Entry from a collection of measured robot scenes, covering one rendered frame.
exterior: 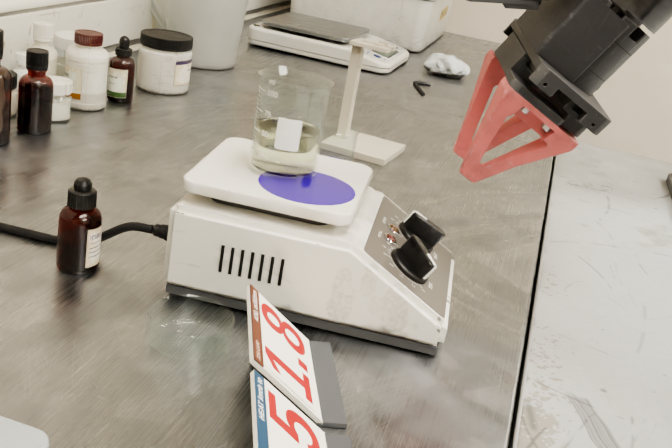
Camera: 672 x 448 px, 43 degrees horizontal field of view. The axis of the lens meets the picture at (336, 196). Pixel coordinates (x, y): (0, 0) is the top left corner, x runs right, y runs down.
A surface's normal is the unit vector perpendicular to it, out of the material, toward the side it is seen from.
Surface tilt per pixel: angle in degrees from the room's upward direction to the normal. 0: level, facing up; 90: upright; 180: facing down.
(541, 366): 0
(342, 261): 90
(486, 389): 0
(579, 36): 98
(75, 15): 90
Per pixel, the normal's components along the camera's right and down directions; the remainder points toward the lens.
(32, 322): 0.17, -0.92
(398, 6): -0.28, 0.35
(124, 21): 0.95, 0.25
